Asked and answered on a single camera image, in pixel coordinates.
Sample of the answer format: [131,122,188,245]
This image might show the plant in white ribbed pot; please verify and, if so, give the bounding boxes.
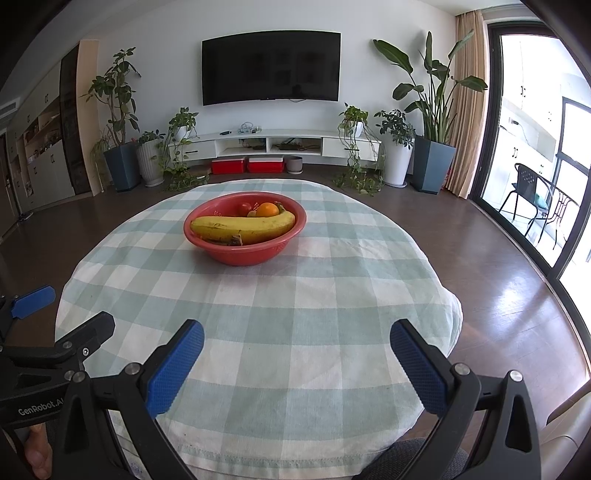
[135,130,166,188]

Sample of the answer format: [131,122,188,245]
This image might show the tall plant in blue pot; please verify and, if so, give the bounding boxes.
[81,46,141,193]

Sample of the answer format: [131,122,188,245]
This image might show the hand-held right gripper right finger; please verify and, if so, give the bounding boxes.
[390,318,542,480]

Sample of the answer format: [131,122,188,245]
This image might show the red storage box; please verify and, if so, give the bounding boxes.
[211,158,246,175]
[247,157,284,174]

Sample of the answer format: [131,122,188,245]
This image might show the beige sofa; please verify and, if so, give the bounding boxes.
[538,392,591,480]

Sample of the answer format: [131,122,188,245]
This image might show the trailing pothos in white pot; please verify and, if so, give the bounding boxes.
[159,107,200,171]

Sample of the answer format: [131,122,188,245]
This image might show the dark wall panel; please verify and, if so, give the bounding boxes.
[59,44,93,197]

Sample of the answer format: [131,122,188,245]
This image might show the person's left hand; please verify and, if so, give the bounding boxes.
[23,422,54,480]

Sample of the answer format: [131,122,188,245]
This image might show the white wall cabinet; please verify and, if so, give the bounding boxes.
[0,65,77,213]

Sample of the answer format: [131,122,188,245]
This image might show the dark sliding door frame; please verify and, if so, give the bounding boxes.
[468,21,591,342]

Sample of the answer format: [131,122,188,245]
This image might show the bushy plant in white pot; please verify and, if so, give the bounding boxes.
[375,109,416,188]

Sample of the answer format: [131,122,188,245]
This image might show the low pothos on floor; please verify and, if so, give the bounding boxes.
[163,166,213,192]

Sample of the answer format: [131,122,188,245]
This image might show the hanging pothos on cabinet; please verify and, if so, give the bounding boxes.
[333,104,386,197]

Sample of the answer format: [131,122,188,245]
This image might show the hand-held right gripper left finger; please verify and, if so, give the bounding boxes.
[53,318,205,480]

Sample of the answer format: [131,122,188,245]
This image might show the wall-mounted black television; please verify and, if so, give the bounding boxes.
[201,31,342,106]

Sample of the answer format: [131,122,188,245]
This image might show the speckled yellow banana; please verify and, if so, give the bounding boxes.
[190,210,296,245]

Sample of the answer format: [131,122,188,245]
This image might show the grey fabric chair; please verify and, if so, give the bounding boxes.
[365,438,469,480]

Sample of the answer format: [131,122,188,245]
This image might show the white television cabinet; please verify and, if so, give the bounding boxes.
[168,129,383,162]

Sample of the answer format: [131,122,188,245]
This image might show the black metal chair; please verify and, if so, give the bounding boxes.
[498,163,555,241]

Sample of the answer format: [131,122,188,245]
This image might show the large-leaf plant in grey-blue pot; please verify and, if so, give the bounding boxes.
[373,30,489,195]

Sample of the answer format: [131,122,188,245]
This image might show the beige curtain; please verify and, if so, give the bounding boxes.
[443,10,485,199]

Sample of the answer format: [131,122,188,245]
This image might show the green white checked tablecloth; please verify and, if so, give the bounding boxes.
[54,178,464,480]

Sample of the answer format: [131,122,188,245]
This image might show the red plastic bowl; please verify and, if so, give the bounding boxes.
[183,191,307,267]

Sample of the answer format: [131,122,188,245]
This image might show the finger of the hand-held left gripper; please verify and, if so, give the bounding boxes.
[0,311,116,367]
[0,285,57,344]

